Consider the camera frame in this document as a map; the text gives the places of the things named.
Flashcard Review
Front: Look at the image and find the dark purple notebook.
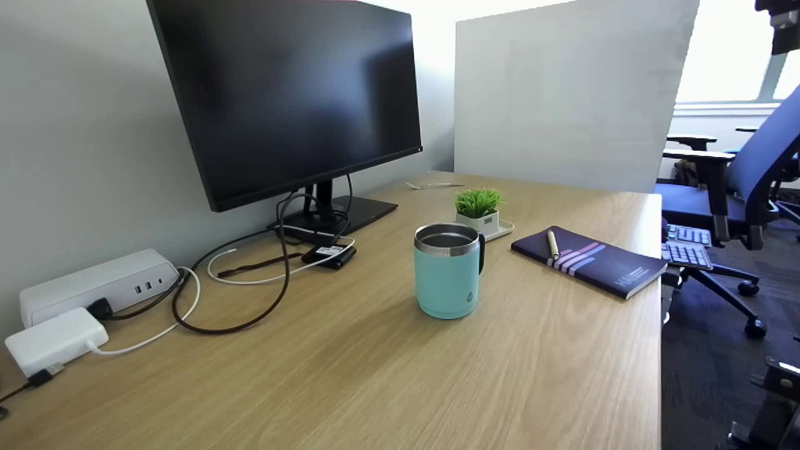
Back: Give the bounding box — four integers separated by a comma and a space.
511, 224, 667, 299

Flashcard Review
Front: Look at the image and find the white power adapter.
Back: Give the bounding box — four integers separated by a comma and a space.
4, 307, 108, 377

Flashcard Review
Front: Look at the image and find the blue office chair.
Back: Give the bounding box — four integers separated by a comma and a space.
654, 82, 800, 342

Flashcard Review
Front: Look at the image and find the small potted green plant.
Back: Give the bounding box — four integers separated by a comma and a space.
456, 188, 513, 239

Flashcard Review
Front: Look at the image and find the white cable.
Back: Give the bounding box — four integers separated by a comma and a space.
88, 237, 358, 359

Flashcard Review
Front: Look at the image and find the small black adapter dongle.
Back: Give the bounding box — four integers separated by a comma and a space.
303, 244, 356, 269

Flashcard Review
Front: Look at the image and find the white power strip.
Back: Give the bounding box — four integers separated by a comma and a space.
19, 247, 177, 327

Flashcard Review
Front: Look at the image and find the teal insulated mug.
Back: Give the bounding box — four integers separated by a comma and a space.
414, 223, 484, 319

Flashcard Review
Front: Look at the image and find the gold pen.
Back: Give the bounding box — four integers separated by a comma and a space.
546, 229, 559, 264

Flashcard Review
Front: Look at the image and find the black computer monitor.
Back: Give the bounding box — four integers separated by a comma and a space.
146, 0, 422, 233

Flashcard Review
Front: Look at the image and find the black cable loop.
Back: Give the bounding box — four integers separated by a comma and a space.
88, 184, 358, 338

